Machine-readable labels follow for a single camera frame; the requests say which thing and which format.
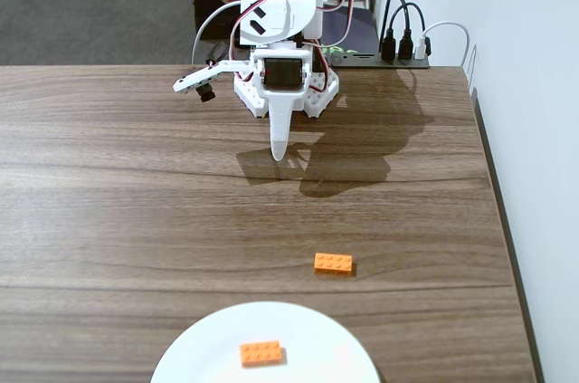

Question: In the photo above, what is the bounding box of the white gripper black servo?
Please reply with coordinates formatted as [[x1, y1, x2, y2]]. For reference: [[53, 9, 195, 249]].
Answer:
[[251, 49, 314, 162]]

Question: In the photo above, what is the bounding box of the orange lego brick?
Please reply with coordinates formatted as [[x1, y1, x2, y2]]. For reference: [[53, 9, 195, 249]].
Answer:
[[239, 340, 287, 369], [313, 253, 356, 276]]

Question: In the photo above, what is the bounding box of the white round plate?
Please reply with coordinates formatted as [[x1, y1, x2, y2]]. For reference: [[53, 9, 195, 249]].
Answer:
[[149, 301, 382, 383]]

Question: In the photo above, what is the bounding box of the black wrist camera white mount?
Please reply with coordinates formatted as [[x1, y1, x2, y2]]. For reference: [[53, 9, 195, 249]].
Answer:
[[173, 59, 253, 104]]

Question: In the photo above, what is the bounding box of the white camera cable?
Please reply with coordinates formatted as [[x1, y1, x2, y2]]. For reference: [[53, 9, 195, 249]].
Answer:
[[191, 0, 243, 66]]

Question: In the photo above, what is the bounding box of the black plug cable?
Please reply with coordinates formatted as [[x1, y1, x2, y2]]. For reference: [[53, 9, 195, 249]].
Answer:
[[378, 0, 413, 62], [379, 1, 427, 62]]

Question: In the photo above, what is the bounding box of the white plug cable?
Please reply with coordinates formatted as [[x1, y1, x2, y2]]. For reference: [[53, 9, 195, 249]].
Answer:
[[414, 20, 470, 70]]

